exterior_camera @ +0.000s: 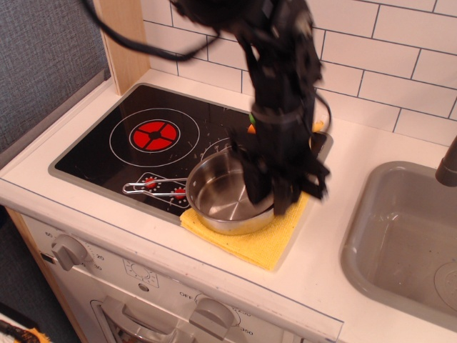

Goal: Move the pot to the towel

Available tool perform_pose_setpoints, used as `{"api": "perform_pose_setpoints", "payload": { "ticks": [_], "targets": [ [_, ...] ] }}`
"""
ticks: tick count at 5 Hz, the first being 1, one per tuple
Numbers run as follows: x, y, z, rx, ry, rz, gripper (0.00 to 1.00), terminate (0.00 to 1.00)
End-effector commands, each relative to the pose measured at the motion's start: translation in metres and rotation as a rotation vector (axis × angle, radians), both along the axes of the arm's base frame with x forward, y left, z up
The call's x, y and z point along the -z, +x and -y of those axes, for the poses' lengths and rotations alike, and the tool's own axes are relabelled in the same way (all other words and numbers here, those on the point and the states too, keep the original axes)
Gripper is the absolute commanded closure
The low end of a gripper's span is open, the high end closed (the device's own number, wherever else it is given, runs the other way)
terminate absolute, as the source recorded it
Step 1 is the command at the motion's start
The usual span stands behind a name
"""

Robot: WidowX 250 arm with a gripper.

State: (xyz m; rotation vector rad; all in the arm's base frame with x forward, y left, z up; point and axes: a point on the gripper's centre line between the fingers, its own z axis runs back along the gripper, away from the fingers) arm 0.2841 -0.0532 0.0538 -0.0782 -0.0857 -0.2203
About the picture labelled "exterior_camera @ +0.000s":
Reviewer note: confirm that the orange toy carrot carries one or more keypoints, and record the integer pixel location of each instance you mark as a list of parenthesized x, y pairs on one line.
[(252, 126)]

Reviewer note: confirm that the black toy stovetop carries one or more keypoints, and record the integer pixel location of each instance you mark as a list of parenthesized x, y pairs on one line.
[(154, 132)]

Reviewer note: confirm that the grey timer knob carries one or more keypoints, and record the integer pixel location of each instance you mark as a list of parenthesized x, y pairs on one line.
[(68, 251)]

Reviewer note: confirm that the grey oven temperature knob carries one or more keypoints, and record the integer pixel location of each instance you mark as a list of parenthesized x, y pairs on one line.
[(212, 317)]

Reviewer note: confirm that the red left stove knob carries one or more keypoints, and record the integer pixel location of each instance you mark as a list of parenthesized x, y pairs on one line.
[(150, 183)]

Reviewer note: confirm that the yellow folded towel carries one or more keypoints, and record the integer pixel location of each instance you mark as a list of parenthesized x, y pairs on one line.
[(262, 248)]

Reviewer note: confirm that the grey faucet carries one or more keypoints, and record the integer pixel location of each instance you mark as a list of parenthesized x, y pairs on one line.
[(446, 171)]

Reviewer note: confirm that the stainless steel pot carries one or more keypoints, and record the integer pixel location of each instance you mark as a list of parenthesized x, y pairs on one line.
[(215, 189)]

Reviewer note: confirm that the white toy oven front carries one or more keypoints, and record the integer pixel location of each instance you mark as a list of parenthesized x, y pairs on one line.
[(115, 299)]

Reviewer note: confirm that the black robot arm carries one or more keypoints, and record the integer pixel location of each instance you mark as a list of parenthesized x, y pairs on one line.
[(277, 40)]

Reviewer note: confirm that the orange object bottom left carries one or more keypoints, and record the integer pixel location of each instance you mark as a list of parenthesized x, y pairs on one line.
[(31, 336)]

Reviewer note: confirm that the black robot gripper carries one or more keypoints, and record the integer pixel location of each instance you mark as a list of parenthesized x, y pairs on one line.
[(278, 160)]

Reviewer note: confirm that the red stove knob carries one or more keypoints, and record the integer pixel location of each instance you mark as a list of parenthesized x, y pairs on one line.
[(150, 183), (180, 194)]

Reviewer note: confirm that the wooden side post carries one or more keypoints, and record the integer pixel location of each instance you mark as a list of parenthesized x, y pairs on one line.
[(126, 66)]

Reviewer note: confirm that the grey sink basin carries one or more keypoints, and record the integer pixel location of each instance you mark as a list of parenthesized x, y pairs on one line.
[(400, 248)]

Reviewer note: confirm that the red right stove knob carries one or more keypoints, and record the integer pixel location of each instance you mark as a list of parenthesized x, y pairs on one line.
[(180, 194)]

